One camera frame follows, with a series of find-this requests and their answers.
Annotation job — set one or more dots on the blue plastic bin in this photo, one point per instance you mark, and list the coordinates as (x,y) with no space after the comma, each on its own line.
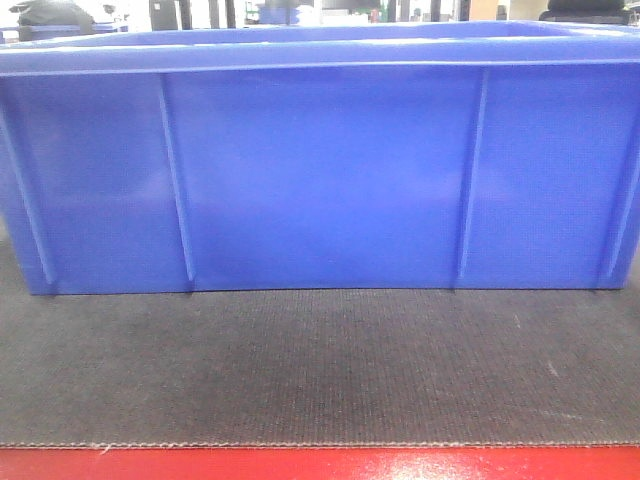
(469,155)

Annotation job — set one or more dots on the black conveyor belt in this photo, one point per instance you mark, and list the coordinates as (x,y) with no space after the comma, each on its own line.
(318,367)

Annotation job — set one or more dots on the red conveyor edge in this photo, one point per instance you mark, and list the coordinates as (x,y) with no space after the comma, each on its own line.
(610,462)

